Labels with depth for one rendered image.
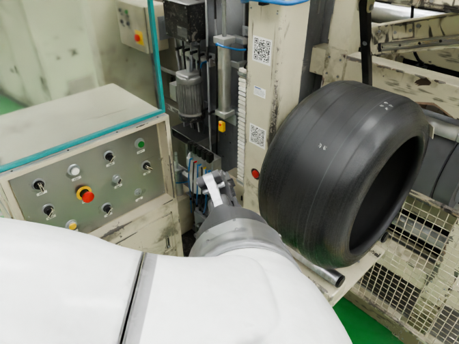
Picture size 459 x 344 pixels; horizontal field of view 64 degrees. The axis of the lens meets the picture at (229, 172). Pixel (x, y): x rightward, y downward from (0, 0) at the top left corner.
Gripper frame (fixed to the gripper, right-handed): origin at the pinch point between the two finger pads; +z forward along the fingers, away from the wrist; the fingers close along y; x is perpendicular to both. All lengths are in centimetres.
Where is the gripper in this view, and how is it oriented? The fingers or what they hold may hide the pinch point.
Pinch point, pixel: (221, 186)
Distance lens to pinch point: 51.7
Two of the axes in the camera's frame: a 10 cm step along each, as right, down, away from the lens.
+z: -0.9, -2.8, 9.5
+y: -3.8, -8.8, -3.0
